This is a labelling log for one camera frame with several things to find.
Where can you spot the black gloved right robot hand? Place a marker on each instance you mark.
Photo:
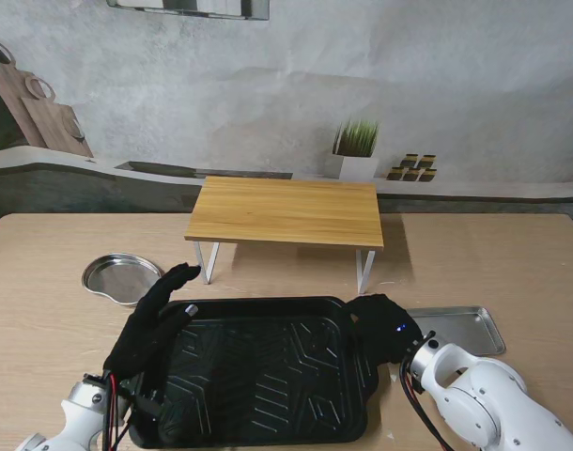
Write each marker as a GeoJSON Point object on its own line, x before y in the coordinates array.
{"type": "Point", "coordinates": [385, 329]}

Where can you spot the large black baking tray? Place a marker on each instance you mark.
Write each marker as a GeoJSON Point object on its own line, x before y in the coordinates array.
{"type": "Point", "coordinates": [267, 376]}

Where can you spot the hanging wall shelf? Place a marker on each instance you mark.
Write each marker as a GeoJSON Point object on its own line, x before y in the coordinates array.
{"type": "Point", "coordinates": [188, 7]}

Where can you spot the yellow black spice jar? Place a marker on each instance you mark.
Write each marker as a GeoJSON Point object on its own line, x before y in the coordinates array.
{"type": "Point", "coordinates": [395, 174]}
{"type": "Point", "coordinates": [427, 162]}
{"type": "Point", "coordinates": [410, 161]}
{"type": "Point", "coordinates": [412, 175]}
{"type": "Point", "coordinates": [428, 175]}

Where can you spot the wooden shelf with white legs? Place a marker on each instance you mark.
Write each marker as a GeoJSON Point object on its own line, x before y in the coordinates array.
{"type": "Point", "coordinates": [286, 211]}

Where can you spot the potted grass plant white pot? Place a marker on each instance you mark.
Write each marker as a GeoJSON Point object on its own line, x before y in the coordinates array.
{"type": "Point", "coordinates": [354, 150]}

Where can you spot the kidney-shaped steel dish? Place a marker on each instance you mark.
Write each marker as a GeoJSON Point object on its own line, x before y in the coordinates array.
{"type": "Point", "coordinates": [117, 282]}

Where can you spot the brown wooden cutting board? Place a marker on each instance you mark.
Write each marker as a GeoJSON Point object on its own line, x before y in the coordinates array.
{"type": "Point", "coordinates": [51, 127]}

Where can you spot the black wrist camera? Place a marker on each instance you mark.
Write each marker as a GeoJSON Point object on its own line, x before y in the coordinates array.
{"type": "Point", "coordinates": [143, 397]}

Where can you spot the dark wooden cutting board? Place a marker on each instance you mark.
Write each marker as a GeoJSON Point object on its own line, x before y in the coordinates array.
{"type": "Point", "coordinates": [7, 103]}

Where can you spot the rectangular steel tray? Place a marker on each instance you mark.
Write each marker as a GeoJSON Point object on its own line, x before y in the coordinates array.
{"type": "Point", "coordinates": [460, 329]}

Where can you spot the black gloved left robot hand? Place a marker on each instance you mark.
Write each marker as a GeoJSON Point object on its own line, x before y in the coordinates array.
{"type": "Point", "coordinates": [145, 324]}

